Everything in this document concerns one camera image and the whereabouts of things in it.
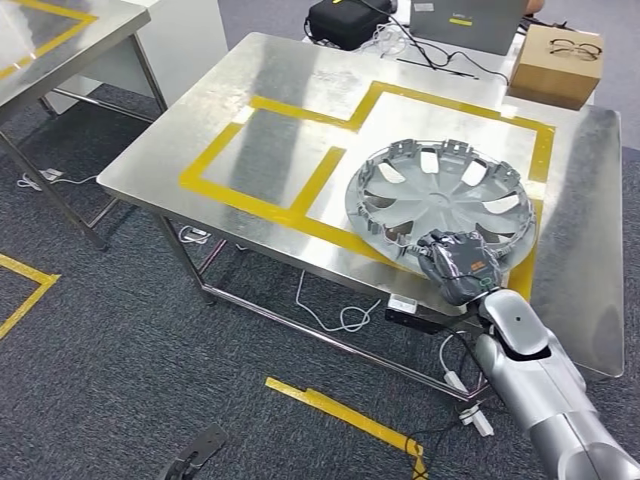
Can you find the black framed glasses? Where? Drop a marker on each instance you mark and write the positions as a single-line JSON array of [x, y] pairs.
[[562, 48]]

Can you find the silver plastic wheel cover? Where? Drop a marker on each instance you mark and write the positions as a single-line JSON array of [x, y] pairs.
[[440, 199]]

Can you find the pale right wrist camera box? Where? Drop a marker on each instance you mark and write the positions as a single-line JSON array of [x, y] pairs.
[[402, 305]]

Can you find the white plug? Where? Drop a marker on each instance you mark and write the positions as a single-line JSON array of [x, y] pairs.
[[455, 382]]

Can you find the stainless steel table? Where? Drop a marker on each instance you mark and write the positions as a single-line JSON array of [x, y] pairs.
[[115, 33]]

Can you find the brown cardboard box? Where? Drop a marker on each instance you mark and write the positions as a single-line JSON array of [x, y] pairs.
[[550, 76]]

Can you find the white power adapter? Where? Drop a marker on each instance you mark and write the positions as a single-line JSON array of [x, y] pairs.
[[196, 233]]

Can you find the black carrying case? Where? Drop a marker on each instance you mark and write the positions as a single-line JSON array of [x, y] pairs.
[[345, 23]]

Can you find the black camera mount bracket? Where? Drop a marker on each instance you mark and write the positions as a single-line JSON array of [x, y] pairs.
[[415, 322]]

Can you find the grey laptop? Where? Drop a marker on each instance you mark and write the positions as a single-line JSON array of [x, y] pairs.
[[465, 33]]

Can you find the yellow tape double outline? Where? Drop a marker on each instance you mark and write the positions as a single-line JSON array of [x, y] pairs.
[[250, 206]]

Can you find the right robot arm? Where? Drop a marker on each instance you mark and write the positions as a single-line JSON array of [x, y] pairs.
[[540, 391]]

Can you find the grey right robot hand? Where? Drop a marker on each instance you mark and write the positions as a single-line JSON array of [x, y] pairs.
[[460, 265]]

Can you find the stainless steel workbench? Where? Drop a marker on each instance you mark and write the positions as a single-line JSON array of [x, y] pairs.
[[300, 79]]

